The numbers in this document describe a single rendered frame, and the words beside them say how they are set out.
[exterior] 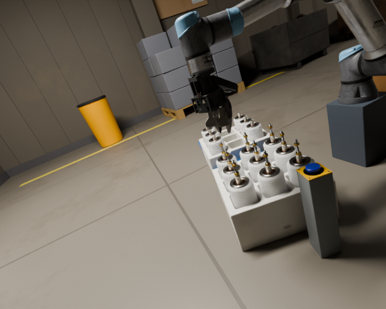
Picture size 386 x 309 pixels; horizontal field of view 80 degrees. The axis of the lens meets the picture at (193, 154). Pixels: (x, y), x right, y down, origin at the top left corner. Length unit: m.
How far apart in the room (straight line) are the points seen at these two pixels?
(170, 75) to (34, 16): 2.13
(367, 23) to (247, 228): 0.81
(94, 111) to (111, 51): 1.23
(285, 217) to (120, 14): 3.89
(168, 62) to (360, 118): 2.45
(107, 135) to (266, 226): 2.80
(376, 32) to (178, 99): 2.52
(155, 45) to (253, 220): 3.06
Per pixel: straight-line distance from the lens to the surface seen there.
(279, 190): 0.90
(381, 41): 1.11
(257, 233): 0.94
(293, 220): 0.96
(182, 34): 0.71
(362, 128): 1.26
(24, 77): 4.30
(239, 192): 0.85
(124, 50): 4.20
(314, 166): 0.75
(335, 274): 0.90
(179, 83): 3.24
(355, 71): 1.23
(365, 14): 1.04
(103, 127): 3.38
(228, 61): 3.59
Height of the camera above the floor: 0.72
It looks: 22 degrees down
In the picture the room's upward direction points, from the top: 21 degrees counter-clockwise
